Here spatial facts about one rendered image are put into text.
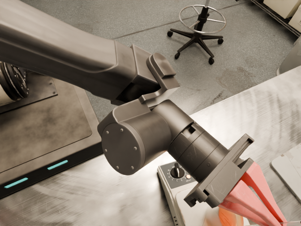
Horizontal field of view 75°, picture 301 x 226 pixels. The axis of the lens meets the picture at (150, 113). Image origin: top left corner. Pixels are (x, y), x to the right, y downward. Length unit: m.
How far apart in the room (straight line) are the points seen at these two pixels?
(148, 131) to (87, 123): 0.85
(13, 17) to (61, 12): 2.24
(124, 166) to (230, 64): 1.83
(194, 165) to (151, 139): 0.07
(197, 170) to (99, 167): 0.33
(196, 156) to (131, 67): 0.13
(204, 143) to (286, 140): 0.47
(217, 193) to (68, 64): 0.20
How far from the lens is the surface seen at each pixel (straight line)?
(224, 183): 0.23
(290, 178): 0.64
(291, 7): 2.53
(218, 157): 0.25
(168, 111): 0.26
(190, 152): 0.25
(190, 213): 0.43
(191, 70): 1.80
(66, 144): 1.02
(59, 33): 0.24
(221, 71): 1.88
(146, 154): 0.20
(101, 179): 0.52
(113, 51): 0.25
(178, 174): 0.46
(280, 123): 0.72
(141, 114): 0.23
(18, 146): 1.10
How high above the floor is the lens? 1.25
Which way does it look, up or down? 58 degrees down
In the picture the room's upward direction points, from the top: 7 degrees clockwise
